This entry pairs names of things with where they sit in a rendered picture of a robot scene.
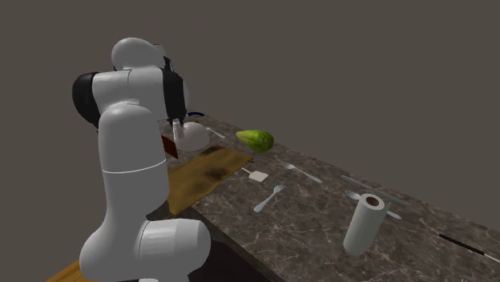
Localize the green lettuce head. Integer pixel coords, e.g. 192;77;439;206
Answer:
235;129;275;154

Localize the small silver spoon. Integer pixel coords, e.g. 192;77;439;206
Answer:
205;126;227;140

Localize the white spatula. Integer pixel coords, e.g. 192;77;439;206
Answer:
240;167;270;183

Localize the silver fork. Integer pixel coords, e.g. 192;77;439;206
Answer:
281;162;324;184
253;184;287;214

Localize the white bowl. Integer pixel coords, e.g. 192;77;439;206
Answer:
177;121;211;152

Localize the wooden cutting board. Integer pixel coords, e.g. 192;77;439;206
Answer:
167;145;255;217

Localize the dark red flat block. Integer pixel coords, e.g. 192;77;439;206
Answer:
160;134;179;160

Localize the large silver spoon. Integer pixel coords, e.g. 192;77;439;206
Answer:
345;189;402;220

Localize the white paper towel roll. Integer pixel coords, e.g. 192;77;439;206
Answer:
342;192;392;257

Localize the wood-patterned robot stand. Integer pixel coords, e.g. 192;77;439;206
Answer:
46;260;99;282

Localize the black-handled utensil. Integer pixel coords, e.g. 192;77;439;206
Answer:
437;232;500;264

